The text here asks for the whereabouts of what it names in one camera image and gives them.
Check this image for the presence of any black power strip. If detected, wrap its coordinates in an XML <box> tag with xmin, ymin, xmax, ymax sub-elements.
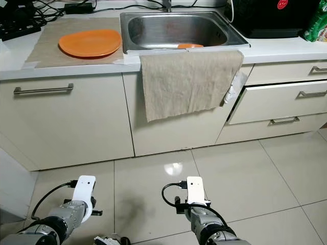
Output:
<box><xmin>0</xmin><ymin>20</ymin><xmax>41</xmax><ymax>41</ymax></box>

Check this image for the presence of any orange plastic plate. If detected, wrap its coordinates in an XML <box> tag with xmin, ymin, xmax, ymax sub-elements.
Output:
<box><xmin>58</xmin><ymin>29</ymin><xmax>123</xmax><ymax>58</ymax></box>

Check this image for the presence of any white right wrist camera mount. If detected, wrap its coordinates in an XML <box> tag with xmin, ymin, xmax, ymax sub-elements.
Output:
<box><xmin>186</xmin><ymin>176</ymin><xmax>208</xmax><ymax>207</ymax></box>

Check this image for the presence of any beige counter mat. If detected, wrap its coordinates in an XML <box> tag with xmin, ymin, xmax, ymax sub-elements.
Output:
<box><xmin>26</xmin><ymin>17</ymin><xmax>132</xmax><ymax>69</ymax></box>

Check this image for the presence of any white drawer front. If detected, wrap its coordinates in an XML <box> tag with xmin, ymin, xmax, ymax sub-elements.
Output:
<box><xmin>227</xmin><ymin>81</ymin><xmax>327</xmax><ymax>126</ymax></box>

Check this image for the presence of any black appliance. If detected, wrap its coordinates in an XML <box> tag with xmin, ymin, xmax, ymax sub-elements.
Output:
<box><xmin>229</xmin><ymin>0</ymin><xmax>320</xmax><ymax>39</ymax></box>

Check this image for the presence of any stainless steel sink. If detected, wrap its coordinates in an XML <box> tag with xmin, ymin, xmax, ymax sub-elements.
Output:
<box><xmin>120</xmin><ymin>11</ymin><xmax>251</xmax><ymax>54</ymax></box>

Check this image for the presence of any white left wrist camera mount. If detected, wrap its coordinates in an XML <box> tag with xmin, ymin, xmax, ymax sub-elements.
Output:
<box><xmin>72</xmin><ymin>175</ymin><xmax>97</xmax><ymax>223</ymax></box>

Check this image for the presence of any black power adapter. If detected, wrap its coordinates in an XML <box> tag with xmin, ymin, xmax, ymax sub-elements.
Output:
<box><xmin>64</xmin><ymin>3</ymin><xmax>95</xmax><ymax>14</ymax></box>

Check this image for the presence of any beige hanging towel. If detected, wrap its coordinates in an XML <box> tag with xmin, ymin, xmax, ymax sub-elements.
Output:
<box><xmin>139</xmin><ymin>50</ymin><xmax>244</xmax><ymax>123</ymax></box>

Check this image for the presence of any orange plastic bowl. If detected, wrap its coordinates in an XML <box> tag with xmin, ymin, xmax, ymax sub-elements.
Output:
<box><xmin>177</xmin><ymin>43</ymin><xmax>205</xmax><ymax>50</ymax></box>

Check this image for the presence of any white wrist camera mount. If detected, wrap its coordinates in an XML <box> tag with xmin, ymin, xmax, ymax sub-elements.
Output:
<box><xmin>72</xmin><ymin>175</ymin><xmax>97</xmax><ymax>223</ymax></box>
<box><xmin>186</xmin><ymin>176</ymin><xmax>208</xmax><ymax>207</ymax></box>

